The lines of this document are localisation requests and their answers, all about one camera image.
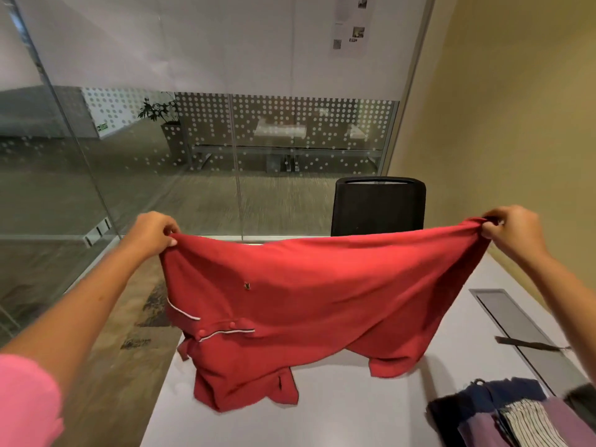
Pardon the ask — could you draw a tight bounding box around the person's left hand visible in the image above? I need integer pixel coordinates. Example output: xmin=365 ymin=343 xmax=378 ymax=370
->
xmin=119 ymin=211 xmax=181 ymax=262

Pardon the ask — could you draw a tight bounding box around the person's right hand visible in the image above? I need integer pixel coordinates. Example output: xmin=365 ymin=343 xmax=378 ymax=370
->
xmin=480 ymin=205 xmax=553 ymax=266

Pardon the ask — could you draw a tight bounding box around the black orange backpack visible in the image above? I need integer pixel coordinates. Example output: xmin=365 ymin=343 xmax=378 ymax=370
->
xmin=494 ymin=335 xmax=596 ymax=431

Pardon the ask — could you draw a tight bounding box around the navy blue hoodie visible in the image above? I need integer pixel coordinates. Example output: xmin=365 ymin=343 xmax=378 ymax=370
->
xmin=427 ymin=377 xmax=548 ymax=447

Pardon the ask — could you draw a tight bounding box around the red garment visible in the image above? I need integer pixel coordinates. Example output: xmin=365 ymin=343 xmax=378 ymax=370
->
xmin=160 ymin=217 xmax=498 ymax=413

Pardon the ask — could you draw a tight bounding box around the striped knit top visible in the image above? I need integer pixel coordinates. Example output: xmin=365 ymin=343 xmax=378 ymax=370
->
xmin=495 ymin=399 xmax=569 ymax=447

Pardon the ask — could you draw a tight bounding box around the mauve striped t-shirt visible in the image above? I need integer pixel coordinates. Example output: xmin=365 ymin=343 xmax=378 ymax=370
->
xmin=458 ymin=397 xmax=596 ymax=447

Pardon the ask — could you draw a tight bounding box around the person's left forearm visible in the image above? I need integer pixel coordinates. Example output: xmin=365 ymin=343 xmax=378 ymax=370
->
xmin=0 ymin=244 xmax=140 ymax=396

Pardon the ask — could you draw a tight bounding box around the person's right forearm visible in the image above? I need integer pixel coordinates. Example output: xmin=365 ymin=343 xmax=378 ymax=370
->
xmin=523 ymin=253 xmax=596 ymax=385

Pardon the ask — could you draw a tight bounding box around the person's left pink sleeve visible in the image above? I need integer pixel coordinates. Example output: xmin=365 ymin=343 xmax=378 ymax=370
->
xmin=0 ymin=354 xmax=65 ymax=447

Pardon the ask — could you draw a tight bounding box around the potted green plant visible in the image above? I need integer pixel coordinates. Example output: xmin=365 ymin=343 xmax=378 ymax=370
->
xmin=138 ymin=98 xmax=187 ymax=163

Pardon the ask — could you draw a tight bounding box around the black mesh office chair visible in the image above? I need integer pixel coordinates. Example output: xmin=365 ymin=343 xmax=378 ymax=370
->
xmin=330 ymin=176 xmax=427 ymax=237

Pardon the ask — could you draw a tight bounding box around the white background table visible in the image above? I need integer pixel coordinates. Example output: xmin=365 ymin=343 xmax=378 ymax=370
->
xmin=253 ymin=120 xmax=307 ymax=140

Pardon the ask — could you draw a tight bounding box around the paper notice on glass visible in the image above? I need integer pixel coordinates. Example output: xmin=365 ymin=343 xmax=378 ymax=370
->
xmin=329 ymin=0 xmax=376 ymax=59

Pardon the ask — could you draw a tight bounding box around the metal glass door bracket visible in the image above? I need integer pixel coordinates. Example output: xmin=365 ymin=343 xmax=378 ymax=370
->
xmin=83 ymin=217 xmax=114 ymax=247

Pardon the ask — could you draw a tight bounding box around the grey table cable hatch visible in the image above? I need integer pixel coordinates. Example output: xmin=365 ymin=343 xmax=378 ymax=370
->
xmin=469 ymin=288 xmax=590 ymax=396

